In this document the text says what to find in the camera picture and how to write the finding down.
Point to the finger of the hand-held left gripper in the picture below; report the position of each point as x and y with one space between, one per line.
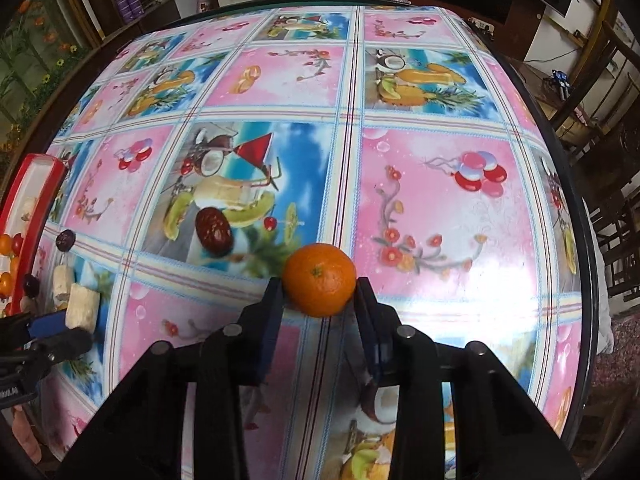
47 324
65 345

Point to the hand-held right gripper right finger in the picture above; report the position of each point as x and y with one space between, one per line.
367 330

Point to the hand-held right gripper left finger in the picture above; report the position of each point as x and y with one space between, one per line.
272 330

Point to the white banana piece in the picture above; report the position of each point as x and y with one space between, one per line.
82 307

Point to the orange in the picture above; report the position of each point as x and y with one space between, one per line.
320 280
5 283
4 245

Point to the white foam tray red border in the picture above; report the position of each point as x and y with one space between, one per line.
35 195

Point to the person's left hand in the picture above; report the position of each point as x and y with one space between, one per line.
27 435

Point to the dark red jujube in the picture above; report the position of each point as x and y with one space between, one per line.
31 285
212 227

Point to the printed plastic tablecloth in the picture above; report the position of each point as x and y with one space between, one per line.
440 110

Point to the floral patterned cloth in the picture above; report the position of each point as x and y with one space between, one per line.
625 355

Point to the wooden chair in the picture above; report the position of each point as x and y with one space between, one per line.
622 255
617 70

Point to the blue small object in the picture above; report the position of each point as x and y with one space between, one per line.
561 80

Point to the white power strip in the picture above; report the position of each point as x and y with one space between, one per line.
482 25

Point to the purple bottle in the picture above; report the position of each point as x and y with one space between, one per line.
136 2
122 6

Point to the flower wall mural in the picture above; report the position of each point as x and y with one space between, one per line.
35 60

